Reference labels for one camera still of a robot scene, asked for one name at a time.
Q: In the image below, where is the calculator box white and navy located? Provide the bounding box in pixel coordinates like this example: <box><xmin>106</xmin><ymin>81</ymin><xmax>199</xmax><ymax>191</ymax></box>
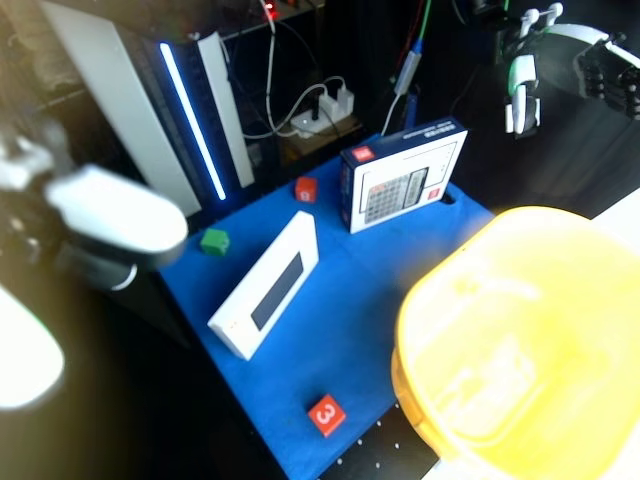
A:
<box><xmin>339</xmin><ymin>118</ymin><xmax>469</xmax><ymax>235</ymax></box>

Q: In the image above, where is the white power strip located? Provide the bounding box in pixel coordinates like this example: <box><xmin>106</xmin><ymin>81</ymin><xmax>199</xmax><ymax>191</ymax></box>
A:
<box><xmin>290</xmin><ymin>84</ymin><xmax>356</xmax><ymax>139</ymax></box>

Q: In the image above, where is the yellow plastic basin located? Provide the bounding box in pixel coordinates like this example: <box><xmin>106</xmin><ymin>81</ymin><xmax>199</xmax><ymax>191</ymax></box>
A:
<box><xmin>390</xmin><ymin>205</ymin><xmax>640</xmax><ymax>480</ymax></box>

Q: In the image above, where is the red wooden cube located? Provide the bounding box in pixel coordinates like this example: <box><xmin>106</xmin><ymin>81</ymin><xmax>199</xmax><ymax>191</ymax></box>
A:
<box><xmin>293</xmin><ymin>176</ymin><xmax>319</xmax><ymax>204</ymax></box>

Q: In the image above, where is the green wooden cube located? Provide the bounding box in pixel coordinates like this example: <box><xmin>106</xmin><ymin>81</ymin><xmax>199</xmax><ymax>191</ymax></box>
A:
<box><xmin>199</xmin><ymin>227</ymin><xmax>232</xmax><ymax>257</ymax></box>

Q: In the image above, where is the blue cloth mat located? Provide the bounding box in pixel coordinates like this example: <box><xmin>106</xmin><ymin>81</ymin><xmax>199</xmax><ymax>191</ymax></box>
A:
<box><xmin>158</xmin><ymin>133</ymin><xmax>497</xmax><ymax>480</ymax></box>

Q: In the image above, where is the red cube with numeral three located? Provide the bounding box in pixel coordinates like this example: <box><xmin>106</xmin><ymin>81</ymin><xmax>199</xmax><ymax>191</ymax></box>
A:
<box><xmin>307</xmin><ymin>393</ymin><xmax>347</xmax><ymax>439</ymax></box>

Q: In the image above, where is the white adapter with blue plug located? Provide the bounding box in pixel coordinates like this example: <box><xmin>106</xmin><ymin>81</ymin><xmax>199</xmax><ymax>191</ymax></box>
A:
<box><xmin>393</xmin><ymin>37</ymin><xmax>426</xmax><ymax>95</ymax></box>

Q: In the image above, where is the black rack red light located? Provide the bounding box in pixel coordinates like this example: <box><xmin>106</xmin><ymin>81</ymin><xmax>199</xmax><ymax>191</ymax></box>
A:
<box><xmin>219</xmin><ymin>0</ymin><xmax>326</xmax><ymax>40</ymax></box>

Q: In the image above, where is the white black tower blue light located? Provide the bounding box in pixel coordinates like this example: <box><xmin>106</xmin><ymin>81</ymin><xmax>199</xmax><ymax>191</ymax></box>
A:
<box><xmin>39</xmin><ymin>0</ymin><xmax>256</xmax><ymax>217</ymax></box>

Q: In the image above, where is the white adapter cable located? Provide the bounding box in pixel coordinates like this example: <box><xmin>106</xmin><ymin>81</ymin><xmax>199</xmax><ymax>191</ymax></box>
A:
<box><xmin>382</xmin><ymin>92</ymin><xmax>404</xmax><ymax>137</ymax></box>

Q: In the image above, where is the grey looped cable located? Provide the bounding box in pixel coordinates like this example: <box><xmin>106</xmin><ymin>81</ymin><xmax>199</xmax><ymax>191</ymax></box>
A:
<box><xmin>277</xmin><ymin>75</ymin><xmax>347</xmax><ymax>134</ymax></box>

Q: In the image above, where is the green cable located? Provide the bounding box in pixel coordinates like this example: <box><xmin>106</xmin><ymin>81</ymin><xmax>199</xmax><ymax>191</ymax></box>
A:
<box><xmin>417</xmin><ymin>0</ymin><xmax>434</xmax><ymax>42</ymax></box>

